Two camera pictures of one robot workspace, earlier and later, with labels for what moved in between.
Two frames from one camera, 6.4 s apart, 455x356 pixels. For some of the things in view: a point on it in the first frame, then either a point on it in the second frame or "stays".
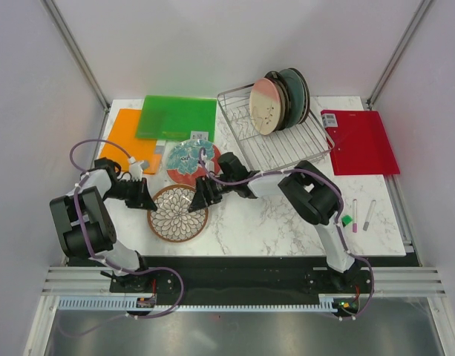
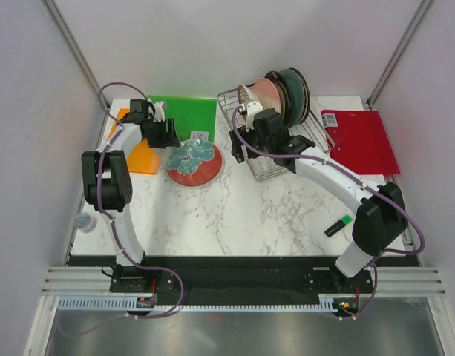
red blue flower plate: x=189 y=159 stays
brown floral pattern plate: x=172 y=221 → x=243 y=95
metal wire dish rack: x=291 y=145 stays
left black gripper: x=143 y=199 → x=168 y=139
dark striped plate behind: x=306 y=96 stays
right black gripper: x=205 y=194 → x=237 y=143
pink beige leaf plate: x=265 y=104 stays
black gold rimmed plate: x=277 y=76 stays
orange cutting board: x=123 y=132 stays
